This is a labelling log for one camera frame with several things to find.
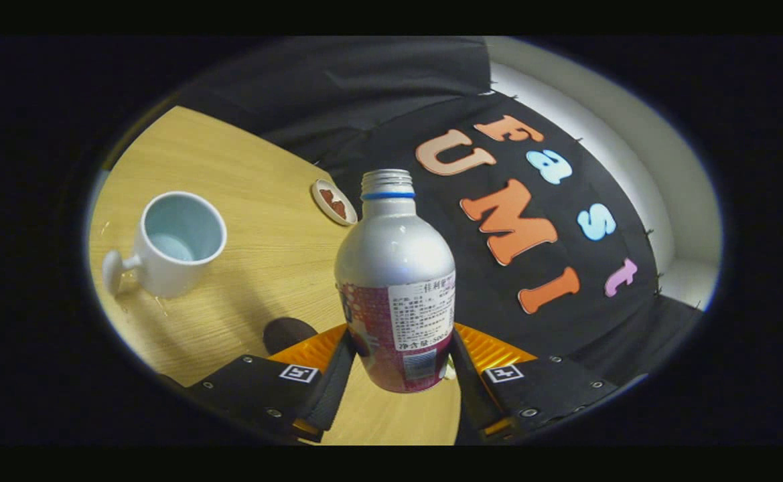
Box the wooden table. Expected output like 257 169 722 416
88 106 462 446

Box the black backdrop cloth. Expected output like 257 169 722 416
177 37 703 402

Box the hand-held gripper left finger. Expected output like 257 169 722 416
186 324 358 444

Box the silver juice bottle red label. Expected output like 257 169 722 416
334 169 457 394

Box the white cup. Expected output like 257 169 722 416
101 191 228 299

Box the small white plate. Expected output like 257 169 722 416
311 179 358 226

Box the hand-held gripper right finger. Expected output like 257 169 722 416
450 323 621 444

